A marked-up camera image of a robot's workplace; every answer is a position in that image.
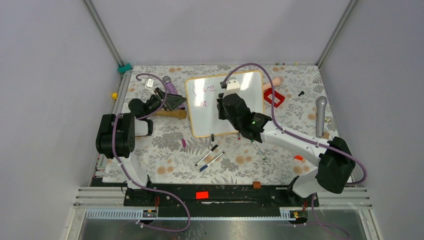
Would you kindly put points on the red plastic tray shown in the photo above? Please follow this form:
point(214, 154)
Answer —
point(275, 99)

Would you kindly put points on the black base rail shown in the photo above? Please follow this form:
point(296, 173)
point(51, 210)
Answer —
point(239, 200)

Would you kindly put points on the wooden rolling pin handle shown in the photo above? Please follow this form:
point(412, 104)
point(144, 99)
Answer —
point(178, 113)

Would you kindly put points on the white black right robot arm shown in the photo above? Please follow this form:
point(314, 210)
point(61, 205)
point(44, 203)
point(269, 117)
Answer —
point(332, 158)

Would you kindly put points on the purple glitter microphone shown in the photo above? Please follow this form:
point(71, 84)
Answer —
point(171, 89)

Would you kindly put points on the small wooden cube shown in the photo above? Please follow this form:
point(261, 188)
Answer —
point(326, 135)

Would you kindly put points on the teal corner clamp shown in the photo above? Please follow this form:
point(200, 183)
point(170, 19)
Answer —
point(123, 69)

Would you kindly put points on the orange brown cylinder block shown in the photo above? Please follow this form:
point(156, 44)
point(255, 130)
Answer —
point(256, 185)

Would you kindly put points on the red label sticker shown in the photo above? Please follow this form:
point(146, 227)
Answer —
point(200, 195)

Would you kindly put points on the black cap whiteboard marker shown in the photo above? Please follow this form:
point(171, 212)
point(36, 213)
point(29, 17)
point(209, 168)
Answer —
point(206, 155)

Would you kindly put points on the silver microphone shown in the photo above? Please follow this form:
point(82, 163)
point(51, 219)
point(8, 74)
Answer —
point(321, 103)

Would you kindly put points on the green cap marker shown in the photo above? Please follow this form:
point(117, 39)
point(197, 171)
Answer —
point(258, 150)

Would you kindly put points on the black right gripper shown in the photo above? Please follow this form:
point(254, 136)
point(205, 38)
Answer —
point(220, 107)

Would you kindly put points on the floral table mat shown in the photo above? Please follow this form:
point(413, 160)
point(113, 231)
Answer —
point(165, 160)

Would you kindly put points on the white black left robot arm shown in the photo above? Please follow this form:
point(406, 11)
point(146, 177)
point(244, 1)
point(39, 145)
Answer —
point(116, 136)

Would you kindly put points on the white cable duct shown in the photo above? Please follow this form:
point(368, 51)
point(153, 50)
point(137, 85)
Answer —
point(151, 215)

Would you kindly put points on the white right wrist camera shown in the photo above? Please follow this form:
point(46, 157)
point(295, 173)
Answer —
point(233, 87)

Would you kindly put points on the blue cap whiteboard marker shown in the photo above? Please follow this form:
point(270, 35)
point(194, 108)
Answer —
point(212, 161)

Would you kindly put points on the yellow framed whiteboard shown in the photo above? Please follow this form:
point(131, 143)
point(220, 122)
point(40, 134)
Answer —
point(202, 94)

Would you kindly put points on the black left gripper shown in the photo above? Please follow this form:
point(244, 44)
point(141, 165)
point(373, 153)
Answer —
point(174, 101)

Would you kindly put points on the orange red triangle block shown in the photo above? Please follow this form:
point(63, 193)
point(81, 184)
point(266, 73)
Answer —
point(298, 157)

